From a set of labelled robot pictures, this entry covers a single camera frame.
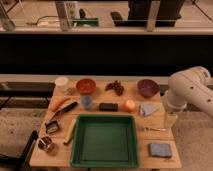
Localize white cup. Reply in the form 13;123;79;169
55;76;69;91

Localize apple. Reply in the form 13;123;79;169
123;100;136;112

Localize banana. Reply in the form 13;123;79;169
63;119;76;145

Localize wooden board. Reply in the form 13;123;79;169
30;81;182;171

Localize black handled knife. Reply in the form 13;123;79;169
49;101;78;121

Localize red bowl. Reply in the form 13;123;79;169
76;78;96;95

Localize grey crumpled cloth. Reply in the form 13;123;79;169
139;103;158;117

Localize purple bowl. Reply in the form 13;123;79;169
137;79;159;98

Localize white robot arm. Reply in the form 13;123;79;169
163;66;213;122

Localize blue sponge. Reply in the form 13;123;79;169
149;143;172;158

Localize black eraser block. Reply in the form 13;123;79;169
99;103;118;111

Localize green plastic tray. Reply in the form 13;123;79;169
70;115;139;168

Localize dark red grapes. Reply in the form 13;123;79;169
105;80;124;96

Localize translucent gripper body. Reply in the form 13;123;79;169
164;107;178;129

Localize blue paper cup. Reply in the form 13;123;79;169
81;95;93;110

